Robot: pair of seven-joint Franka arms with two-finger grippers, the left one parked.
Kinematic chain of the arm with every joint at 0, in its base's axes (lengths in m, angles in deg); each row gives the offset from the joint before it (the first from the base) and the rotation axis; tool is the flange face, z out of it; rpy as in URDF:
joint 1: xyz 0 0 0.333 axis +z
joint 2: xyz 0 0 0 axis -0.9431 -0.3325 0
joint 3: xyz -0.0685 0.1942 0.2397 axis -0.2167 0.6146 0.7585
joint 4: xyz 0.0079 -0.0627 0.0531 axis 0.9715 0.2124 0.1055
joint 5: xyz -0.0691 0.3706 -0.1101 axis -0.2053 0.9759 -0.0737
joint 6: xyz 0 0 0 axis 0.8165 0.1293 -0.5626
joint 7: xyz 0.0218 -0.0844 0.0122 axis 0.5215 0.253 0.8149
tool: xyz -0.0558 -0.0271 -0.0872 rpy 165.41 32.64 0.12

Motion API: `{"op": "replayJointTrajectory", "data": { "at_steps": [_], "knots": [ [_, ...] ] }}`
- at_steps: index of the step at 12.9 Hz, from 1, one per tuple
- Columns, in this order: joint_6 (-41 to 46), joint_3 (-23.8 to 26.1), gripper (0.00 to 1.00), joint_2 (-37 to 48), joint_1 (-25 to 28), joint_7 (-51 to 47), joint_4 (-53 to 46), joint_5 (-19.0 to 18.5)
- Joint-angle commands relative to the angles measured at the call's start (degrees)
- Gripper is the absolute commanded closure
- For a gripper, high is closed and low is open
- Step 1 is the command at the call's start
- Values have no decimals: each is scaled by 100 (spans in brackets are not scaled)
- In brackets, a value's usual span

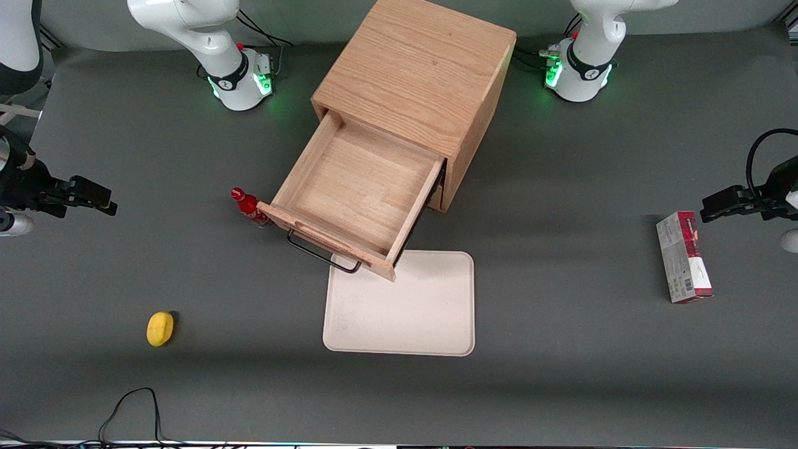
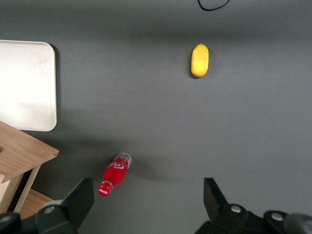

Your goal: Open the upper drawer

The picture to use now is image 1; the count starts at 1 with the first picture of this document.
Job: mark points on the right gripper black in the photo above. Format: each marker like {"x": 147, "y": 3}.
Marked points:
{"x": 25, "y": 185}

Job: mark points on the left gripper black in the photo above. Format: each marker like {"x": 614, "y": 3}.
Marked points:
{"x": 778, "y": 188}

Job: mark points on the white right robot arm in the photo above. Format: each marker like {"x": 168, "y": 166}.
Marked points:
{"x": 230, "y": 68}

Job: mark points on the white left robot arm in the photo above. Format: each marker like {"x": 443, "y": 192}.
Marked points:
{"x": 586, "y": 68}

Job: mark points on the oak wooden drawer cabinet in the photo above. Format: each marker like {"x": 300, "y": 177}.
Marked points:
{"x": 418, "y": 68}

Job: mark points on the grey and red carton box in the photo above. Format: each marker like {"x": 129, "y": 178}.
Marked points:
{"x": 681, "y": 262}

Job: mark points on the white metal stand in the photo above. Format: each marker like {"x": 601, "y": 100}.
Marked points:
{"x": 19, "y": 111}

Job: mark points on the yellow lemon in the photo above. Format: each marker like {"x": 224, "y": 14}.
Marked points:
{"x": 159, "y": 328}

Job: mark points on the red cola bottle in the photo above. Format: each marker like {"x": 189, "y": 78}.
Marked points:
{"x": 246, "y": 202}

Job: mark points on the beige plastic tray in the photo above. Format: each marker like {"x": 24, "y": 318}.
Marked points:
{"x": 399, "y": 312}

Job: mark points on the dark aluminium frame rail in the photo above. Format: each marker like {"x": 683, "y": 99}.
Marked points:
{"x": 790, "y": 22}
{"x": 53, "y": 38}

